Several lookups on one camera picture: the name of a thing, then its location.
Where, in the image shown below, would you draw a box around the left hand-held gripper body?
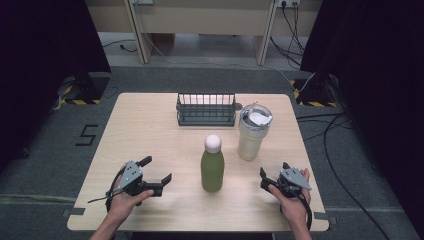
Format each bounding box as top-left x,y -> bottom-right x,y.
114,160 -> 149,198

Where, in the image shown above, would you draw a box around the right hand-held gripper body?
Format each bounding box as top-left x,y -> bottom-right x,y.
277,167 -> 313,200

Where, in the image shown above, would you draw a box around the cream tumbler with clear lid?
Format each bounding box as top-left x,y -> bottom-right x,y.
236,101 -> 274,162

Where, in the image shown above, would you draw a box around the green bottle with white cap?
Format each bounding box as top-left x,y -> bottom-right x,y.
200,134 -> 226,193

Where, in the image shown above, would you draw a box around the black wire rack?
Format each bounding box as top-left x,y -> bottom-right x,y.
175,92 -> 237,127

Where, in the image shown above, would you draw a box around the person's left hand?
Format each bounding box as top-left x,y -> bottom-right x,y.
107,189 -> 155,220

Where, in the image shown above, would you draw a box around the person's right hand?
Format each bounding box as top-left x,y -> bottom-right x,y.
267,167 -> 313,228

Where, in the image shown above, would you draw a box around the grey tape strip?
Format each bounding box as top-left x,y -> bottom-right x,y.
62,206 -> 87,218
313,211 -> 338,226

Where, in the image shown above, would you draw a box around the black stand base striped tape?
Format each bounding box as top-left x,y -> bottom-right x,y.
57,71 -> 112,106
289,73 -> 340,108

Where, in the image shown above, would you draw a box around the black curtain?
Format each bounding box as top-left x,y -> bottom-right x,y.
0,0 -> 112,171
299,0 -> 424,231

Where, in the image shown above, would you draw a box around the beige wooden desk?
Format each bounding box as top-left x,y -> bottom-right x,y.
84,0 -> 323,66

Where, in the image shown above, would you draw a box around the left hand-held gripper cable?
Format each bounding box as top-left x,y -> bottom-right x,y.
87,166 -> 128,213

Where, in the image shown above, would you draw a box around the hand-held gripper cable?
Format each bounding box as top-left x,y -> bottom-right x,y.
297,192 -> 314,231
87,166 -> 128,213

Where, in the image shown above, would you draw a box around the right hand-held gripper cable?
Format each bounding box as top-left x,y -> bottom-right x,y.
297,192 -> 314,231

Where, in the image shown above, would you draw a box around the long black floor cable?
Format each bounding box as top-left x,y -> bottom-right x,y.
322,112 -> 392,240

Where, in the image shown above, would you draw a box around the bundle of black floor cables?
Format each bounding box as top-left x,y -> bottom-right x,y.
295,112 -> 355,142

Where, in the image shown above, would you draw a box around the short black floor cable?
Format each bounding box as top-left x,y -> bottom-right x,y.
101,38 -> 139,54

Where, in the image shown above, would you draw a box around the black cables hanging from socket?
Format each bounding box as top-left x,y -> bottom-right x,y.
269,0 -> 306,70

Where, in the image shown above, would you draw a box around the white wall socket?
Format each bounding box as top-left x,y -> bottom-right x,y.
276,0 -> 301,9

